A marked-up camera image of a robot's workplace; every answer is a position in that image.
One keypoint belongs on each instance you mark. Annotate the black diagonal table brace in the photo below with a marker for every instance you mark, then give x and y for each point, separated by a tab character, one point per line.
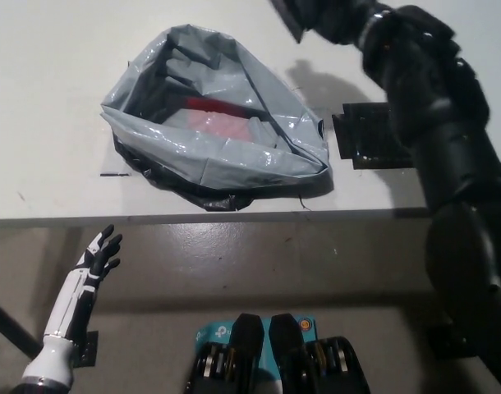
8	324

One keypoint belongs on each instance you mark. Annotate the black table foot plate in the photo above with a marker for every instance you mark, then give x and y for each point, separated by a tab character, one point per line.
443	342
90	346

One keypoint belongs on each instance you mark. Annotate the black tape strip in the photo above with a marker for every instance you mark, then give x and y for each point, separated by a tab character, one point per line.
115	175

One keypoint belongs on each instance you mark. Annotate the grey plastic bag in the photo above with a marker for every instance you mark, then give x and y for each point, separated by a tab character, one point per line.
234	164

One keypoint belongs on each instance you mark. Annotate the red package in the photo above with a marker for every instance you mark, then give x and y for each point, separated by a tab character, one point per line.
217	121

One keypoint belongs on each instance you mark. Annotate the teal router box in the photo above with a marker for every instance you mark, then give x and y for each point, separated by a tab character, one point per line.
209	332

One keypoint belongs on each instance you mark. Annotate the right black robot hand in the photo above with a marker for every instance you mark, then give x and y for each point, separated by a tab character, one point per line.
336	18

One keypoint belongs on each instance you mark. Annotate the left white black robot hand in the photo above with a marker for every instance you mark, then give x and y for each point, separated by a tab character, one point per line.
76	299

